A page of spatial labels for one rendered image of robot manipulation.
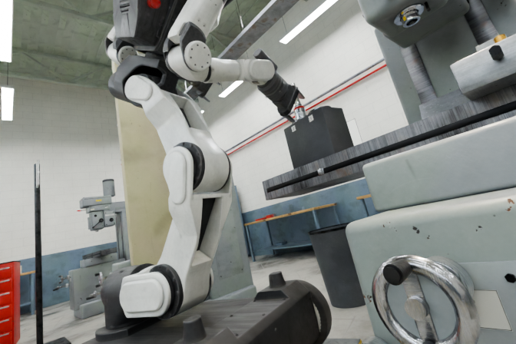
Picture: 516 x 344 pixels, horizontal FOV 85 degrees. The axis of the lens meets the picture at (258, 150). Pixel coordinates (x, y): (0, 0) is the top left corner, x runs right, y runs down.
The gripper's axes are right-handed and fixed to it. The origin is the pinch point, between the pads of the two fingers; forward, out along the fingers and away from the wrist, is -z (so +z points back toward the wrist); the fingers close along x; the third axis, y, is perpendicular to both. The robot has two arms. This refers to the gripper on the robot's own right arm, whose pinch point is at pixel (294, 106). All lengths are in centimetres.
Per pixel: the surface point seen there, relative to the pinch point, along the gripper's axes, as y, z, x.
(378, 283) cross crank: -60, 33, -45
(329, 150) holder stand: -18.6, -5.5, -13.8
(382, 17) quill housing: -31.3, 11.4, 24.8
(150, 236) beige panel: 98, -24, -85
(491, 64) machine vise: -62, 17, 1
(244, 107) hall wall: 560, -385, 208
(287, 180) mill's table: -4.7, -7.5, -28.0
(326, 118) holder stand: -15.5, -1.8, -3.6
